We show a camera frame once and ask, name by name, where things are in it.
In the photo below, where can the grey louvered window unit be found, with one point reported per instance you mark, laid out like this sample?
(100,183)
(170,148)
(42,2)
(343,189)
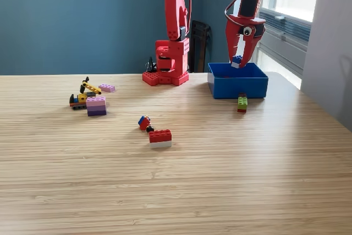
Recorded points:
(286,30)

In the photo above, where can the flat pink brick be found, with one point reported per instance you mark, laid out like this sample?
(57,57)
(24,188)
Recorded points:
(107,88)

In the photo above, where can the black folded chair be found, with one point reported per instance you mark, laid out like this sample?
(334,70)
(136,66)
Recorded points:
(200,50)

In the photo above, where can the blue plastic bin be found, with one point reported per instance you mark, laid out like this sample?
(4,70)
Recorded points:
(240,86)

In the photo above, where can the blue and white brick stack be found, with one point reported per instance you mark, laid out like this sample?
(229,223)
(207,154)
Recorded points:
(236,61)

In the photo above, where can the red and white brick stack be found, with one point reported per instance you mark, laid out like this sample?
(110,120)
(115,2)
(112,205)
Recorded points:
(160,137)

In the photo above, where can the toy figure red shirt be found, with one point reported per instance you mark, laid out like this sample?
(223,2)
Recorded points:
(143,123)

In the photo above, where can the green and red brick stack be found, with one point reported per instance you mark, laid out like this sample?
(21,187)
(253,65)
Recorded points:
(242,103)

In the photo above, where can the small yellow toy digger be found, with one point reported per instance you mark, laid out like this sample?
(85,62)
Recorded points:
(81,98)

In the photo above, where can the pink and purple brick stack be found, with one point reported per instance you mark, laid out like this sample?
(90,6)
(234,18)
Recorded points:
(96,107)

